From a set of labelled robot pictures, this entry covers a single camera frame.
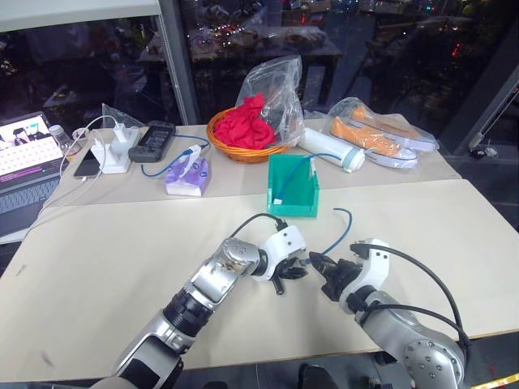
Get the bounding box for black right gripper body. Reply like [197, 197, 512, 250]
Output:
[320, 259, 367, 303]

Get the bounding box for grey window frame post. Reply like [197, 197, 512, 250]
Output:
[155, 0, 202, 126]

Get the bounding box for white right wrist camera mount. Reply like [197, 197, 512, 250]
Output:
[338, 238, 392, 306]

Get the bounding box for orange wicker basket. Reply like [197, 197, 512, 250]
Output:
[206, 106, 294, 165]

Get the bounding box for white cylindrical bottle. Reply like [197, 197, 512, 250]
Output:
[298, 126, 367, 175]

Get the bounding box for red cloth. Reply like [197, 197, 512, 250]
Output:
[213, 92, 277, 151]

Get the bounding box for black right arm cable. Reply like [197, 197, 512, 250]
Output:
[350, 242, 472, 350]

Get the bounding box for clear plastic bottle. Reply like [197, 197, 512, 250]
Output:
[48, 124, 76, 157]

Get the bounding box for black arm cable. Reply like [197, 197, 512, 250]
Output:
[350, 242, 472, 350]
[225, 212, 290, 241]

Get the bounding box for orange canvas shoe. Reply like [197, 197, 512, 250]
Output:
[350, 105, 437, 153]
[328, 116, 419, 169]

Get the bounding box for bagged orange white shoes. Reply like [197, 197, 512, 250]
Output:
[325, 96, 442, 169]

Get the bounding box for purple tissue pack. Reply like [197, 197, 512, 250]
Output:
[163, 157, 211, 198]

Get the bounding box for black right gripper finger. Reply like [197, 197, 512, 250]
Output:
[314, 262, 339, 284]
[308, 250, 341, 268]

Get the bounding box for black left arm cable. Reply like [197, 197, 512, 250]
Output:
[225, 212, 290, 241]

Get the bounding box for green plastic bin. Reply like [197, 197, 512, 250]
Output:
[265, 153, 322, 219]

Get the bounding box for small clear plastic bag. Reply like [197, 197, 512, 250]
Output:
[101, 102, 148, 131]

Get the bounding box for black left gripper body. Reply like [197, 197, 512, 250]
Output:
[272, 254, 304, 284]

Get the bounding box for black smartphone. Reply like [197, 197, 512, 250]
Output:
[72, 146, 103, 181]

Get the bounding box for blue network cable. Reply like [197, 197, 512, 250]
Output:
[304, 207, 354, 267]

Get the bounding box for dark rounded shape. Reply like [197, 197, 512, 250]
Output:
[297, 363, 338, 389]

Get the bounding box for black handheld device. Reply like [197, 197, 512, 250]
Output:
[127, 120, 177, 165]

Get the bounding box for white charging cable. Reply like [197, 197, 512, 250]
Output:
[59, 114, 119, 182]

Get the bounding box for blue cable with white coupler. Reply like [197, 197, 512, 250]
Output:
[140, 135, 212, 178]
[272, 152, 342, 206]

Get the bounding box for white power strip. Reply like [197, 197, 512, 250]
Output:
[89, 122, 141, 176]

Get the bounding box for large clear plastic bag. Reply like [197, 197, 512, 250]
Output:
[235, 54, 307, 154]

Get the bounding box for grey laptop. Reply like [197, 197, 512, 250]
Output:
[0, 110, 72, 245]

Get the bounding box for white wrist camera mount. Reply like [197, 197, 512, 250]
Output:
[251, 224, 307, 284]
[338, 238, 392, 306]

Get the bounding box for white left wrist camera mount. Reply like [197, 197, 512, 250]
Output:
[251, 224, 307, 284]

